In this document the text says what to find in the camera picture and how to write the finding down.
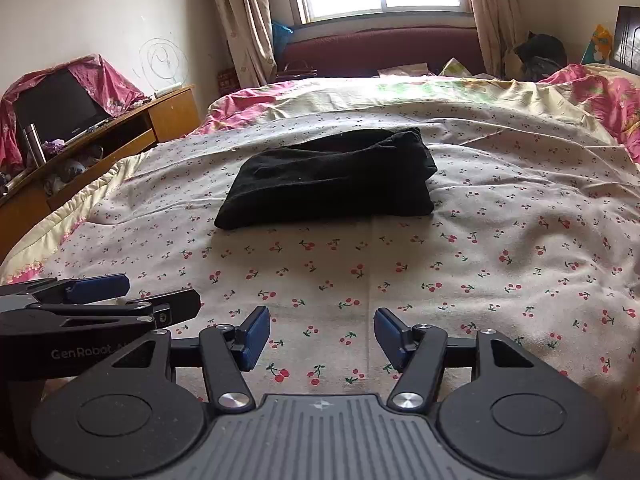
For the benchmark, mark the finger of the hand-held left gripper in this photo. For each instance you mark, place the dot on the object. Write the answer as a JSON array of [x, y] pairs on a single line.
[[100, 286], [175, 305]]

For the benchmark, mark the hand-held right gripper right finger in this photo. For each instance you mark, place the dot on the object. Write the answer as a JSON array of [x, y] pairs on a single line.
[[390, 335]]

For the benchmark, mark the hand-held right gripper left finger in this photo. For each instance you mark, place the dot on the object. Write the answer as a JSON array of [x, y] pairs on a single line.
[[255, 335]]

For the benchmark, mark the black pants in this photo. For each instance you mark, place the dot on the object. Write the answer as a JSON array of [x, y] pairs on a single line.
[[325, 185]]

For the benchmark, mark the cherry print quilt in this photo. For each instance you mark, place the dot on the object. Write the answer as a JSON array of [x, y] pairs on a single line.
[[450, 260]]

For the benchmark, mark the purple crumpled item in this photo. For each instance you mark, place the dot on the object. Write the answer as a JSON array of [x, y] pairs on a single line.
[[52, 147]]

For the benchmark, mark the silver thermos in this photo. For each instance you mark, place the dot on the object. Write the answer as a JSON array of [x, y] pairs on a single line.
[[32, 145]]

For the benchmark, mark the wooden cabinet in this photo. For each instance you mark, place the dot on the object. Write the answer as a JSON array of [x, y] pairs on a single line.
[[170, 115]]

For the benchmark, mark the black television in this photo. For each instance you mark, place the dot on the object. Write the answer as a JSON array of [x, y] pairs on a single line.
[[60, 105]]

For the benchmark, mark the pink floral cloth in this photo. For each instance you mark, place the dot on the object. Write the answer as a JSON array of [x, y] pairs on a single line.
[[110, 80]]

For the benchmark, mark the white remote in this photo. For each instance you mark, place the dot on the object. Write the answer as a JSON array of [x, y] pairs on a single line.
[[167, 91]]

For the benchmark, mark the brown handbag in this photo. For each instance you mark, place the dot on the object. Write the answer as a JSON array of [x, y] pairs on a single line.
[[296, 71]]

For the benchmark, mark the papers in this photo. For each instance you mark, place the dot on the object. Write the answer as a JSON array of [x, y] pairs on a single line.
[[402, 70]]

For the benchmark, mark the green white bag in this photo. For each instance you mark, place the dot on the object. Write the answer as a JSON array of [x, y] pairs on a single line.
[[456, 67]]

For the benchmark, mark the blue plastic bag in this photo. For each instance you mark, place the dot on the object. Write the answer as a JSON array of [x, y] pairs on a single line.
[[281, 37]]

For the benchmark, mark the maroon sofa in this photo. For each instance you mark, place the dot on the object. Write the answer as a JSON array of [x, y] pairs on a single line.
[[380, 45]]

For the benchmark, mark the beige curtain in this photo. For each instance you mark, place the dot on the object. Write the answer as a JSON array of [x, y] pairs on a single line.
[[240, 20], [492, 10]]

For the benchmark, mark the pink floral quilt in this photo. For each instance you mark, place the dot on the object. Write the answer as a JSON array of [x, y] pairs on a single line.
[[600, 95]]

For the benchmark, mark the colourful packet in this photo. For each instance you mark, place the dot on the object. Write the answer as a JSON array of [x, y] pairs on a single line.
[[597, 45]]

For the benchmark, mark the dark wooden headboard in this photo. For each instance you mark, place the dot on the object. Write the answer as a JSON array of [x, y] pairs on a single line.
[[629, 35]]

